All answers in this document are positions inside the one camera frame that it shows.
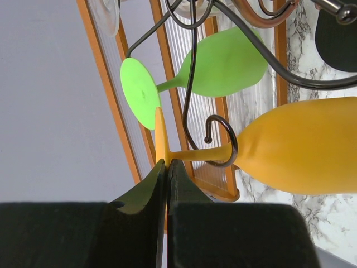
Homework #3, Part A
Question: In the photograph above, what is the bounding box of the metal wine glass rack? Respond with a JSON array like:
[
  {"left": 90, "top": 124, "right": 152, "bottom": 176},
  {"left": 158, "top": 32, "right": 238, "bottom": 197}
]
[{"left": 123, "top": 0, "right": 357, "bottom": 168}]

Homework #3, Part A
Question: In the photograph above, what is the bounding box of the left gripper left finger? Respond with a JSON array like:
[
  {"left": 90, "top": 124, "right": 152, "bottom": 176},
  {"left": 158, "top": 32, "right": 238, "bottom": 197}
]
[{"left": 1, "top": 160, "right": 166, "bottom": 267}]

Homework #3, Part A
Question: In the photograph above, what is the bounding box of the orange wooden dish rack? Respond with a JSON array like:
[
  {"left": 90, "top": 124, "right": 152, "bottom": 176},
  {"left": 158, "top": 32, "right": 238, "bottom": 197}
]
[{"left": 76, "top": 0, "right": 288, "bottom": 203}]

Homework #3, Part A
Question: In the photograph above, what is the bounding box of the orange plastic wine glass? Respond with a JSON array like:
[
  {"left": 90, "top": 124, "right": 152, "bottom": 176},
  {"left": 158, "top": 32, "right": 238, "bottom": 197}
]
[{"left": 154, "top": 96, "right": 357, "bottom": 195}]

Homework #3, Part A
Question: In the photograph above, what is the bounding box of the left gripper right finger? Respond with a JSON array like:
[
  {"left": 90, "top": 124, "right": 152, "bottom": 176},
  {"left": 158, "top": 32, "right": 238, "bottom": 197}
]
[{"left": 167, "top": 160, "right": 320, "bottom": 267}]

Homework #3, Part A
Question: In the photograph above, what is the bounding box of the clear wine glass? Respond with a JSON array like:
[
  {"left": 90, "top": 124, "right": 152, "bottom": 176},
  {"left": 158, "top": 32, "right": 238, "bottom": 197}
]
[{"left": 92, "top": 0, "right": 121, "bottom": 37}]

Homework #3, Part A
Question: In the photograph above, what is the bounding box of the green plastic wine glass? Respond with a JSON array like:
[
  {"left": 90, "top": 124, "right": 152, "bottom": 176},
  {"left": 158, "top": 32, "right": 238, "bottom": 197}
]
[{"left": 120, "top": 27, "right": 268, "bottom": 130}]

